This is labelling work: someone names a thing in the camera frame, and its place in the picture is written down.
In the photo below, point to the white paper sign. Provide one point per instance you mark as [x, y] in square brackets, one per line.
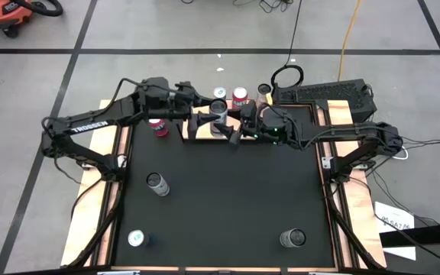
[390, 212]

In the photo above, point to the black table mat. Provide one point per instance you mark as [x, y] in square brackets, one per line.
[250, 214]

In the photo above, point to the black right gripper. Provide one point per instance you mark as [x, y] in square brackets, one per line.
[277, 128]

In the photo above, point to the wooden shelf with black brackets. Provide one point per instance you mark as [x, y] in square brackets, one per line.
[204, 131]

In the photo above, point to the teal can with white top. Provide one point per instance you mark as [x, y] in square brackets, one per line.
[136, 238]
[220, 92]

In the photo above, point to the black computer case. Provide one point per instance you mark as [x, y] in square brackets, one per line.
[342, 93]

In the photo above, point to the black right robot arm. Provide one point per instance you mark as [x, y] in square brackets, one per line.
[350, 131]

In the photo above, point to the black metal table frame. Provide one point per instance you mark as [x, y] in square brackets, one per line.
[304, 103]

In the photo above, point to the silver can with orange print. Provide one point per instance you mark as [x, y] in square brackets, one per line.
[264, 89]

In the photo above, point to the red soda can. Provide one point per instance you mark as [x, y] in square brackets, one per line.
[159, 128]
[239, 95]

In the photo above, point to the silver can with dark top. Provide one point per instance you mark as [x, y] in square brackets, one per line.
[292, 238]
[219, 109]
[159, 186]

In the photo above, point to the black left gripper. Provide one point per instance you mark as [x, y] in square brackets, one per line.
[159, 99]

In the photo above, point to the black beam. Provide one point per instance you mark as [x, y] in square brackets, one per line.
[426, 235]

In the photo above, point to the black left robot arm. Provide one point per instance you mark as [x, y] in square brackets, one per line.
[90, 128]

